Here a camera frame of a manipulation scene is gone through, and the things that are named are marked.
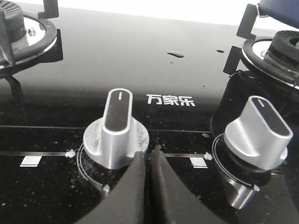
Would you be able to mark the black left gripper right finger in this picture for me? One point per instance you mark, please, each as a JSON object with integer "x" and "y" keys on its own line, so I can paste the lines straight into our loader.
{"x": 172, "y": 202}

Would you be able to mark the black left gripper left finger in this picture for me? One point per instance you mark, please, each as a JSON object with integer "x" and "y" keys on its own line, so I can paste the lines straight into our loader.
{"x": 125, "y": 204}

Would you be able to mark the dark blue saucepan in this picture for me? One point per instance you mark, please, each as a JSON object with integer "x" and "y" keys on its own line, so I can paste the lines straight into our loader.
{"x": 285, "y": 11}

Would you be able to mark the right burner with pot support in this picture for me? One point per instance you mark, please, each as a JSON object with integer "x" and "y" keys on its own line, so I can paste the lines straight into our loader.
{"x": 277, "y": 56}

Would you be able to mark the burner with pot support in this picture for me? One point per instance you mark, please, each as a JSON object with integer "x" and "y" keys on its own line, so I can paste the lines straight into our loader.
{"x": 277, "y": 56}
{"x": 25, "y": 37}

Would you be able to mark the left burner with pot support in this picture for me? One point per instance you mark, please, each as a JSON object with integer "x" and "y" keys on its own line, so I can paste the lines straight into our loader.
{"x": 25, "y": 37}

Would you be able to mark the silver left stove knob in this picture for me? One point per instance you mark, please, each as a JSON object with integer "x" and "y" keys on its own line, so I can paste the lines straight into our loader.
{"x": 114, "y": 139}

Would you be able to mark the silver stove knob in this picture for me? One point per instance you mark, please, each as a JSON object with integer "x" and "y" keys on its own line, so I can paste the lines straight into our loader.
{"x": 259, "y": 136}
{"x": 114, "y": 139}

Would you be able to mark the silver right stove knob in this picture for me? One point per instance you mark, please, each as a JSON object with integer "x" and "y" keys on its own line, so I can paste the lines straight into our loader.
{"x": 259, "y": 136}

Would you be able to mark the black glass gas stove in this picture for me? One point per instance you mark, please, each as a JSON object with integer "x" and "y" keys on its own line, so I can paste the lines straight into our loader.
{"x": 182, "y": 96}

